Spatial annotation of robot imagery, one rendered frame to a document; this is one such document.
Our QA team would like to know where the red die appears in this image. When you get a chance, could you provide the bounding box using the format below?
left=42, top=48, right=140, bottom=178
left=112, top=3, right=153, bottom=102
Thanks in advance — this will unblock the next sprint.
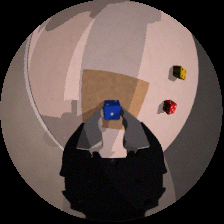
left=163, top=100, right=177, bottom=115

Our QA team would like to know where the yellow die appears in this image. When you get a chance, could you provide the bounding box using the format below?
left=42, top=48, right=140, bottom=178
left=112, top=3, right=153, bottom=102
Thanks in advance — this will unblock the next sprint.
left=173, top=65, right=186, bottom=80

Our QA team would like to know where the brown square mat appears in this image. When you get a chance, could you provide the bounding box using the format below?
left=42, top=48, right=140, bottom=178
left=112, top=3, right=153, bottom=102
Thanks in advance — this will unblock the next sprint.
left=81, top=69, right=150, bottom=130

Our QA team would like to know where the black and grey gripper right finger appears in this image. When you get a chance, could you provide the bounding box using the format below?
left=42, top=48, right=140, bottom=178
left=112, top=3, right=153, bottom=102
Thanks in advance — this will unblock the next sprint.
left=120, top=107, right=167, bottom=174

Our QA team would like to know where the blue die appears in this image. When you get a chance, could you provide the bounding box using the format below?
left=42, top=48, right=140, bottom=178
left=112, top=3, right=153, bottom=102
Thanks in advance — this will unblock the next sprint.
left=103, top=100, right=121, bottom=120

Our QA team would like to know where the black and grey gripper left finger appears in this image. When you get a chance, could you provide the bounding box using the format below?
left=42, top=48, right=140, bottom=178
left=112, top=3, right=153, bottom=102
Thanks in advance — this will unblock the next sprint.
left=59, top=107, right=104, bottom=177

